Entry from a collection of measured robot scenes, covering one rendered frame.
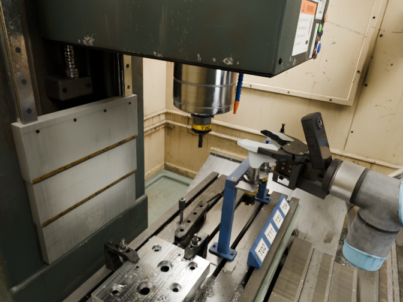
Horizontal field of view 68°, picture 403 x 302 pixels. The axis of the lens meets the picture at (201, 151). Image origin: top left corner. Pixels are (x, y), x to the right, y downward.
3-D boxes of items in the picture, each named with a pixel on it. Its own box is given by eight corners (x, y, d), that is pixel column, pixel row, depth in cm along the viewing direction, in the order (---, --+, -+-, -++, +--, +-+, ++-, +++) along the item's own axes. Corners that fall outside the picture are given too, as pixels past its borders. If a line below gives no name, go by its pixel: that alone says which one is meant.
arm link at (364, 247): (376, 244, 66) (395, 204, 62) (383, 281, 57) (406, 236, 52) (339, 232, 69) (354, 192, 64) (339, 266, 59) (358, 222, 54)
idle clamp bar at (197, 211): (208, 214, 135) (209, 202, 132) (182, 251, 113) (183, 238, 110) (198, 211, 137) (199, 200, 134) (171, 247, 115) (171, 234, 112)
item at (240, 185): (259, 187, 100) (259, 186, 99) (253, 195, 95) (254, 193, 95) (240, 181, 103) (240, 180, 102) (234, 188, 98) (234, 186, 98)
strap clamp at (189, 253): (206, 256, 111) (210, 225, 105) (188, 281, 101) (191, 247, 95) (199, 253, 113) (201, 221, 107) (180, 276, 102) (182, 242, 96)
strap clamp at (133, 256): (141, 277, 101) (140, 243, 95) (135, 284, 98) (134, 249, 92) (112, 261, 106) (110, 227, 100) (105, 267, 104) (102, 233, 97)
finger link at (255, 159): (231, 166, 66) (273, 175, 65) (235, 142, 64) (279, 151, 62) (234, 160, 69) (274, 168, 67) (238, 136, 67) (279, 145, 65)
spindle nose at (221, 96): (196, 94, 88) (198, 52, 83) (244, 106, 80) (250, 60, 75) (159, 105, 75) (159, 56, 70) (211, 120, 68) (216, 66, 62)
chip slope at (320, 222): (339, 229, 177) (351, 192, 166) (319, 323, 120) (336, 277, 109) (207, 183, 214) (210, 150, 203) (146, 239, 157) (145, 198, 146)
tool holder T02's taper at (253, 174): (250, 172, 106) (253, 155, 103) (261, 177, 103) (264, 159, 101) (244, 177, 102) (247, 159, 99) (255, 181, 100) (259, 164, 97)
